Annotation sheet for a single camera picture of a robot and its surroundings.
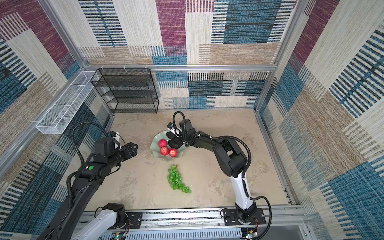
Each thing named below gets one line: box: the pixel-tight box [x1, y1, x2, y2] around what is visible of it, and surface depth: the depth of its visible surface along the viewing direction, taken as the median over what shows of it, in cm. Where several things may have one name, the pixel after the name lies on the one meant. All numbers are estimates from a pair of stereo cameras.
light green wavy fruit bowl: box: [150, 130, 186, 162], surface depth 97 cm
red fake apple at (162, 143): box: [158, 139, 168, 148], surface depth 98 cm
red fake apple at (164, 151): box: [160, 147, 170, 156], surface depth 95 cm
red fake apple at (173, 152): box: [169, 148, 178, 158], surface depth 94 cm
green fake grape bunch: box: [167, 164, 192, 194], surface depth 84 cm
